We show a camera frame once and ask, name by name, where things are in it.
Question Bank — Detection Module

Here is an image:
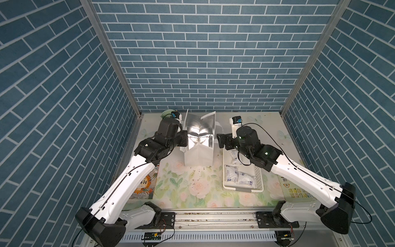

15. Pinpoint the ice pack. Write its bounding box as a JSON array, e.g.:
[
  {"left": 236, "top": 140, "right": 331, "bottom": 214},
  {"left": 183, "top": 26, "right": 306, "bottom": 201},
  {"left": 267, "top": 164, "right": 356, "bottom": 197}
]
[
  {"left": 229, "top": 150, "right": 240, "bottom": 165},
  {"left": 237, "top": 172, "right": 256, "bottom": 187},
  {"left": 224, "top": 165, "right": 238, "bottom": 183}
]

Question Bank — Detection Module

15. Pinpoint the white insulated delivery bag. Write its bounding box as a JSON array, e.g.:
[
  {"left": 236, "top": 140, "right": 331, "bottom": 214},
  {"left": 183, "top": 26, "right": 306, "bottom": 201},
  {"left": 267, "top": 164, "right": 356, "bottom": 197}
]
[{"left": 180, "top": 112, "right": 222, "bottom": 167}]

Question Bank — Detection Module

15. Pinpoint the white plastic basket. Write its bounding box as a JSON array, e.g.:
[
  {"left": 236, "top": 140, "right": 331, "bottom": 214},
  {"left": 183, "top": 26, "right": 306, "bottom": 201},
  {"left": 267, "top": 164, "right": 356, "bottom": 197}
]
[{"left": 223, "top": 150, "right": 264, "bottom": 192}]

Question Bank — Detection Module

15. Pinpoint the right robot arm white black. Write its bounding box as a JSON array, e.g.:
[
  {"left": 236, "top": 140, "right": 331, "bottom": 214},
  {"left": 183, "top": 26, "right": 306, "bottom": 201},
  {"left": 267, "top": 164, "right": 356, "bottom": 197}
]
[{"left": 217, "top": 126, "right": 356, "bottom": 235}]

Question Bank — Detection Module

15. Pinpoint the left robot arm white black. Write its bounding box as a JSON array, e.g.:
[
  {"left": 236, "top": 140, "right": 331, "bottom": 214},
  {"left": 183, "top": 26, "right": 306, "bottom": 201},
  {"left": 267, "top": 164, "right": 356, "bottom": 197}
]
[{"left": 75, "top": 113, "right": 188, "bottom": 247}]

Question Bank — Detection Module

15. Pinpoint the green round object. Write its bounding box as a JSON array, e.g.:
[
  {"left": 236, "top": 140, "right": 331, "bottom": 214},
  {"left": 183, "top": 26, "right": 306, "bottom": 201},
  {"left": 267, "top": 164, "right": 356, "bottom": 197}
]
[{"left": 161, "top": 109, "right": 174, "bottom": 118}]

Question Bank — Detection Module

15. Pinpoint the floral table mat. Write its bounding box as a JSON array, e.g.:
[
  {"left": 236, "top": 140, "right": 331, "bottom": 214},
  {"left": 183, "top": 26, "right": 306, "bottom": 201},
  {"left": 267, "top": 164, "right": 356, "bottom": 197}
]
[{"left": 126, "top": 154, "right": 315, "bottom": 210}]

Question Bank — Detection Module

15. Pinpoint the colourful illustrated book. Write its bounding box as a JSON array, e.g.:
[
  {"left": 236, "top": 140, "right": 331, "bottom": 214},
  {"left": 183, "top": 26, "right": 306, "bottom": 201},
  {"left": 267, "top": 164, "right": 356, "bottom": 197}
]
[{"left": 129, "top": 168, "right": 159, "bottom": 200}]

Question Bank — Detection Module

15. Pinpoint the sticker sheet paper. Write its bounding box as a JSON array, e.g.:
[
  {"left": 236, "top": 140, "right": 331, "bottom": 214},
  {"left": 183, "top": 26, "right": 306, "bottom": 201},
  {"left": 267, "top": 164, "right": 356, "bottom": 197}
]
[{"left": 279, "top": 177, "right": 315, "bottom": 202}]

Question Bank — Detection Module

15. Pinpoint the green circuit board left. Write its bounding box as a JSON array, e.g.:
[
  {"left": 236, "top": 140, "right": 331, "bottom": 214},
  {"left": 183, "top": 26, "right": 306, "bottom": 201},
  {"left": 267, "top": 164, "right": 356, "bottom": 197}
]
[{"left": 142, "top": 232, "right": 162, "bottom": 242}]

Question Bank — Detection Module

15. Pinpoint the circuit board right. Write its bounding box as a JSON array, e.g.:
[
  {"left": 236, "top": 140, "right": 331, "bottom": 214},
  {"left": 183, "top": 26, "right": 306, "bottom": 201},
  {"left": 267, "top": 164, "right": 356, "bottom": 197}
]
[{"left": 275, "top": 231, "right": 294, "bottom": 247}]

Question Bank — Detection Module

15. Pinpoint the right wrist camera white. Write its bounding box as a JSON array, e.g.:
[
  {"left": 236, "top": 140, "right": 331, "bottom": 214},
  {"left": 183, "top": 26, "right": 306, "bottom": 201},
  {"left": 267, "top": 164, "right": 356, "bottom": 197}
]
[{"left": 229, "top": 116, "right": 242, "bottom": 139}]

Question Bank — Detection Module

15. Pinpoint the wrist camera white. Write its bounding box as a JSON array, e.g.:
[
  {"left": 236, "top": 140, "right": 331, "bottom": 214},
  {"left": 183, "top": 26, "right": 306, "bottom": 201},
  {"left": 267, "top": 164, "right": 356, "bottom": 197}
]
[
  {"left": 229, "top": 116, "right": 242, "bottom": 139},
  {"left": 170, "top": 111, "right": 182, "bottom": 122}
]

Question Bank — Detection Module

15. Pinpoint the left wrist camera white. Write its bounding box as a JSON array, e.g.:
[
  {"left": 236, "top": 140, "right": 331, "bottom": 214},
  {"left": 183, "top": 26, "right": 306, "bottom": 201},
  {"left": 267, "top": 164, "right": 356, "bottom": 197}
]
[{"left": 170, "top": 111, "right": 182, "bottom": 122}]

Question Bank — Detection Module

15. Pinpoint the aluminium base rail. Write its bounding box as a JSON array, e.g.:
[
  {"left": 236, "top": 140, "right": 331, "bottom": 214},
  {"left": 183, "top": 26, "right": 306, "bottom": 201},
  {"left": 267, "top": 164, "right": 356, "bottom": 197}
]
[{"left": 115, "top": 210, "right": 349, "bottom": 247}]

